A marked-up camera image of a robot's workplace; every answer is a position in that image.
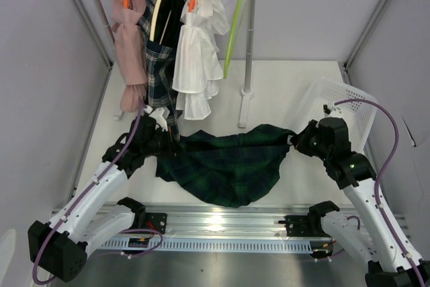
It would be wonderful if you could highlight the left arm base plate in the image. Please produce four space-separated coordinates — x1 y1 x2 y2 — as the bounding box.
129 212 168 234

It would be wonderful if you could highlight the navy cream plaid skirt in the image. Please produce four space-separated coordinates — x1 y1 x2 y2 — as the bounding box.
139 0 186 140

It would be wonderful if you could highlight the dark green plaid skirt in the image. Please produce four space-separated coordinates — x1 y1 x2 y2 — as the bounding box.
156 124 295 208

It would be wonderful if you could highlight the white slotted cable duct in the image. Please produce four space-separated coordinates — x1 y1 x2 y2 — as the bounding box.
99 237 312 254

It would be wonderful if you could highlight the green plastic hanger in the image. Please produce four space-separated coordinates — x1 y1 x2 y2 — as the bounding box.
223 0 248 79

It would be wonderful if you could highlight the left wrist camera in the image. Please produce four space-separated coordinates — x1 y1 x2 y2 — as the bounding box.
143 106 169 132

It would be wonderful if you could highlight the pink skirt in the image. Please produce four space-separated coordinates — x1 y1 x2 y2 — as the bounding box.
112 0 148 112

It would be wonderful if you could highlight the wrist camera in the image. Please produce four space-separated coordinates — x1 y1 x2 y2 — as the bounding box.
323 103 343 118
143 106 169 132

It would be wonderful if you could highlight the aluminium mounting rail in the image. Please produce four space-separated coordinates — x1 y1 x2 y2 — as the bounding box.
146 203 308 240

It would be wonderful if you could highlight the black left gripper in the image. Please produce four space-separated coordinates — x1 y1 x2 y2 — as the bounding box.
142 126 182 159

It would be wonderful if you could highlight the white plastic basket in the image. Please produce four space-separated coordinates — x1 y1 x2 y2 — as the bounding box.
290 78 377 153

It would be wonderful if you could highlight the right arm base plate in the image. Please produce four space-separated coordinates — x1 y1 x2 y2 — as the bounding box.
277 215 329 237

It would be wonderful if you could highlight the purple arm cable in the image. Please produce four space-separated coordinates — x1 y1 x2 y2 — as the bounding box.
32 95 164 284
315 97 430 287

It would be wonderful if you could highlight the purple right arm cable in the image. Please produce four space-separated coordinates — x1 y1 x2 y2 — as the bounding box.
315 97 430 287

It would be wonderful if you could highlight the cream wooden hanger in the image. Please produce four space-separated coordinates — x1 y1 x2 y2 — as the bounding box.
149 0 170 44

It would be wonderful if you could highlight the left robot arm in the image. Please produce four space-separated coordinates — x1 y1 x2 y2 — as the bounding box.
28 108 176 286

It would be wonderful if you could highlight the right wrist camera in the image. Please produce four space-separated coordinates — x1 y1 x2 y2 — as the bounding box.
323 103 343 118

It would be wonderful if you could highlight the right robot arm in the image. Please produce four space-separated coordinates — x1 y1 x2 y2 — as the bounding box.
290 118 429 286

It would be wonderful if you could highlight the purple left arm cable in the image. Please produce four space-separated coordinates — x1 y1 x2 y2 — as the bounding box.
32 95 164 284

